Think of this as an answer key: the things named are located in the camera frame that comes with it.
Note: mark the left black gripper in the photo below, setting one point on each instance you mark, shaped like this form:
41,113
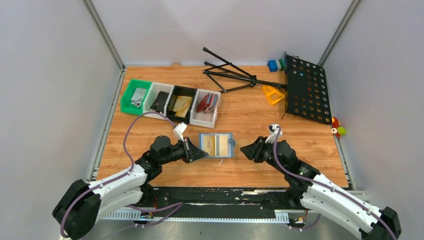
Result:
192,153

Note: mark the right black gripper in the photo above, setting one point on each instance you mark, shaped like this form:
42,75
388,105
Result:
253,151

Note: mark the gold credit card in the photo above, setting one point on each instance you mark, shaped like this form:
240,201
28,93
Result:
208,144

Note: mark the blue card holder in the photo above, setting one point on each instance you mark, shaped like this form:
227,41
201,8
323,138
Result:
224,145
212,103

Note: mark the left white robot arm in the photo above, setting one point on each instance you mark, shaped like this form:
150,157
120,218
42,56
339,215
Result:
85,203

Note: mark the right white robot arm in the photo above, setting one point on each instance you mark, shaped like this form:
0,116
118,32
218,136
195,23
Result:
312,190

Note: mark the white bin with card holders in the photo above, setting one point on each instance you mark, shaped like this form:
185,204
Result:
205,117

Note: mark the red card holder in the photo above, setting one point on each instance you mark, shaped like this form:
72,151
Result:
204,103

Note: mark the gold cards stack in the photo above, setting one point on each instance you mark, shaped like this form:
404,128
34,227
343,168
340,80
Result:
182,105

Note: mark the black cards stack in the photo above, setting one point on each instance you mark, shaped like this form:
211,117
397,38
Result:
159,103

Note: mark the white bin with black cards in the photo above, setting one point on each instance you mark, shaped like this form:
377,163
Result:
151,94

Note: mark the silver cards stack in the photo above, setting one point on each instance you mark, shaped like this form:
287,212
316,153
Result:
138,96

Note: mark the black plastic bin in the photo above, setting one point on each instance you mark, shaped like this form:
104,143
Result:
181,90

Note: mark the yellow triangle toy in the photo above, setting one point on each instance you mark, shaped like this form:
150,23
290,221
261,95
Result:
272,95

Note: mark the black perforated music desk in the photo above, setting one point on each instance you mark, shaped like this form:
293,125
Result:
307,94

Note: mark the green plastic bin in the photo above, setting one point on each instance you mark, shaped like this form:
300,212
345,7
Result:
125,104

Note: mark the black folded tripod stand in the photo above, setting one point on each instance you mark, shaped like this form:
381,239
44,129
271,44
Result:
231,71

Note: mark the blue green toy blocks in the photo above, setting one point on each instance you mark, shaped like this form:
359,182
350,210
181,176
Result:
276,65

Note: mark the colourful toy pile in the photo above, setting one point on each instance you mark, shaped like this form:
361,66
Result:
336,128

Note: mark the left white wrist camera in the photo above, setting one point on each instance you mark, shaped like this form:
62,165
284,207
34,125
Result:
179,130

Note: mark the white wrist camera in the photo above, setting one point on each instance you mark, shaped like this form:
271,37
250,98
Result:
179,130
275,133

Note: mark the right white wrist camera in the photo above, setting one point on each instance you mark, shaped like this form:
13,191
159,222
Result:
275,133

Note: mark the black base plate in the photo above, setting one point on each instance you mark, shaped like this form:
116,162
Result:
207,203

